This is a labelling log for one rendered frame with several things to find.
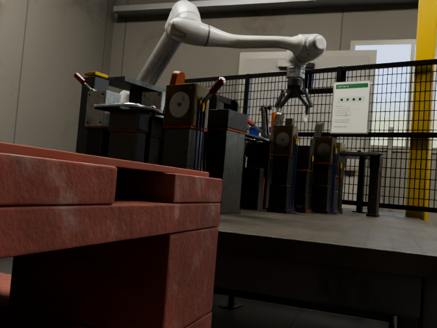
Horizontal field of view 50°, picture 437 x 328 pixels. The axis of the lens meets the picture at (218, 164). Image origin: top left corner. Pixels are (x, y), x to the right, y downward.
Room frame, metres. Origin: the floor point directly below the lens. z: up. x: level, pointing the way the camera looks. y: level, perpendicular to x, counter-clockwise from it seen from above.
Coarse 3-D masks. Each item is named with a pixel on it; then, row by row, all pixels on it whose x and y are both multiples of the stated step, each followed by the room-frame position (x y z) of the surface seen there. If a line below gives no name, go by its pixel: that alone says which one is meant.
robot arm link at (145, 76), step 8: (184, 0) 2.25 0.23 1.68; (176, 8) 2.19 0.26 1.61; (184, 8) 2.16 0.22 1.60; (192, 8) 2.17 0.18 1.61; (168, 16) 2.27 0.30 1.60; (160, 40) 2.31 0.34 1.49; (168, 40) 2.27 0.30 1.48; (176, 40) 2.27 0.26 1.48; (160, 48) 2.31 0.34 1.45; (168, 48) 2.30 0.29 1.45; (176, 48) 2.32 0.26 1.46; (152, 56) 2.35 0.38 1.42; (160, 56) 2.33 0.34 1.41; (168, 56) 2.33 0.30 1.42; (152, 64) 2.36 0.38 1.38; (160, 64) 2.35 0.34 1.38; (144, 72) 2.40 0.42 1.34; (152, 72) 2.38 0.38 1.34; (160, 72) 2.39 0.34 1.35; (144, 80) 2.41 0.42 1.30; (152, 80) 2.41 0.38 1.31; (128, 96) 2.46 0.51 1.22
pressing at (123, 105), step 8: (96, 104) 1.36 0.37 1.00; (104, 104) 1.34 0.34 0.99; (112, 104) 1.32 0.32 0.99; (120, 104) 1.30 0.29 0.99; (128, 104) 1.29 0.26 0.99; (136, 104) 1.29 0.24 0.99; (152, 112) 1.44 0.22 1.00; (160, 112) 1.36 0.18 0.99; (248, 136) 1.91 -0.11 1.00; (256, 136) 1.83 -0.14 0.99
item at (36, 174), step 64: (0, 192) 0.17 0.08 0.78; (64, 192) 0.20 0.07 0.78; (128, 192) 0.32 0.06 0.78; (192, 192) 0.33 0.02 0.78; (0, 256) 0.17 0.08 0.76; (64, 256) 0.33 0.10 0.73; (128, 256) 0.31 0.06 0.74; (192, 256) 0.34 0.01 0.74; (0, 320) 0.35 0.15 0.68; (64, 320) 0.33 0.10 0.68; (128, 320) 0.31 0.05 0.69; (192, 320) 0.35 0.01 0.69
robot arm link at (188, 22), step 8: (176, 16) 2.15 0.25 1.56; (184, 16) 2.11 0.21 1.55; (192, 16) 2.12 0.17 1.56; (168, 24) 2.11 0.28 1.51; (176, 24) 2.07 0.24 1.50; (184, 24) 2.08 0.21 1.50; (192, 24) 2.09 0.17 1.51; (200, 24) 2.10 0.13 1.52; (168, 32) 2.11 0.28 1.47; (176, 32) 2.09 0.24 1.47; (184, 32) 2.08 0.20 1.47; (192, 32) 2.08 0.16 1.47; (200, 32) 2.09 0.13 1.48; (208, 32) 2.11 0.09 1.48; (184, 40) 2.11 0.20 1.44; (192, 40) 2.11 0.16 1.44; (200, 40) 2.11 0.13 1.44
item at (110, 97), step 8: (88, 96) 1.51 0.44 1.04; (96, 96) 1.49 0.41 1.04; (104, 96) 1.47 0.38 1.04; (112, 96) 1.49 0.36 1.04; (120, 96) 1.51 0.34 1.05; (88, 104) 1.51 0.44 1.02; (88, 112) 1.50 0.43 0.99; (96, 112) 1.48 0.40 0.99; (104, 112) 1.46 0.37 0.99; (88, 120) 1.50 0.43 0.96; (96, 120) 1.48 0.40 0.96; (104, 120) 1.47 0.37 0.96; (88, 128) 1.50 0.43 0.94; (96, 128) 1.48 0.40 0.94; (104, 128) 1.47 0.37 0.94; (88, 136) 1.51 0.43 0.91; (96, 136) 1.49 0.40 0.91; (104, 136) 1.48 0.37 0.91; (88, 144) 1.50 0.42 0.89; (96, 144) 1.48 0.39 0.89; (104, 144) 1.49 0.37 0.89; (88, 152) 1.50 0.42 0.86; (96, 152) 1.48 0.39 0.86; (104, 152) 1.49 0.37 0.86
